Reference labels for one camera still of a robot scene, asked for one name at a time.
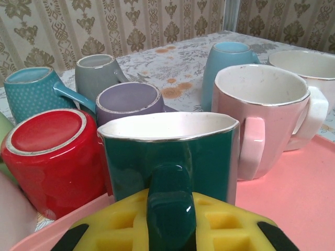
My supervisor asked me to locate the pink faceted mug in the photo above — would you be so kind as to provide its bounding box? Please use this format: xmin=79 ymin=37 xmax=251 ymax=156
xmin=211 ymin=64 xmax=311 ymax=181

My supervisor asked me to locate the dark green mug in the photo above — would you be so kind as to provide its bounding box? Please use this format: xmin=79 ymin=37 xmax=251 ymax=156
xmin=96 ymin=111 xmax=241 ymax=251

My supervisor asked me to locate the light blue mug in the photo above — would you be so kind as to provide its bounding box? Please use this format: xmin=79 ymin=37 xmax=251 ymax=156
xmin=201 ymin=41 xmax=261 ymax=112

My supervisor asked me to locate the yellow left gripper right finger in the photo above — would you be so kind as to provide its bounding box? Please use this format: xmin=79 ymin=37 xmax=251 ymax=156
xmin=191 ymin=192 xmax=302 ymax=251

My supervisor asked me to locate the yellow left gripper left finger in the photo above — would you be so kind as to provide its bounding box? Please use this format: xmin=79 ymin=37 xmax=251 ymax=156
xmin=52 ymin=189 xmax=150 ymax=251

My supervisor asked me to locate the salmon pink rubber mat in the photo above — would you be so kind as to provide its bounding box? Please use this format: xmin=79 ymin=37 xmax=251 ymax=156
xmin=12 ymin=133 xmax=335 ymax=251

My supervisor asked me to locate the teal dotted mug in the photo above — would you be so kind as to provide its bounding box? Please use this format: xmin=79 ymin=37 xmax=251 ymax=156
xmin=4 ymin=66 xmax=96 ymax=123

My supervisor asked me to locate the grey mug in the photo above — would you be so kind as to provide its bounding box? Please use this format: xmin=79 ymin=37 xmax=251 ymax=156
xmin=75 ymin=54 xmax=129 ymax=102

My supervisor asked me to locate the white faceted mug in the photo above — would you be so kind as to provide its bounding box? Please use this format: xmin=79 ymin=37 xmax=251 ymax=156
xmin=266 ymin=50 xmax=335 ymax=151

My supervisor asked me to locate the red mug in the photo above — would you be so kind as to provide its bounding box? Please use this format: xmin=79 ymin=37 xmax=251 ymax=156
xmin=0 ymin=109 xmax=112 ymax=220

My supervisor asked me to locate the purple mug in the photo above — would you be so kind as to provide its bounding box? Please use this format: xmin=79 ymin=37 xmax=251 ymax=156
xmin=95 ymin=82 xmax=178 ymax=126

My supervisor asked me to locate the light green mug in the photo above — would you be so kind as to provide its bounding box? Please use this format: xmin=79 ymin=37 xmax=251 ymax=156
xmin=0 ymin=111 xmax=13 ymax=181

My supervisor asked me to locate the aluminium frame post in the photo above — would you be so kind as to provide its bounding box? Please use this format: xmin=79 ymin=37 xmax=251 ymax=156
xmin=224 ymin=0 xmax=240 ymax=32

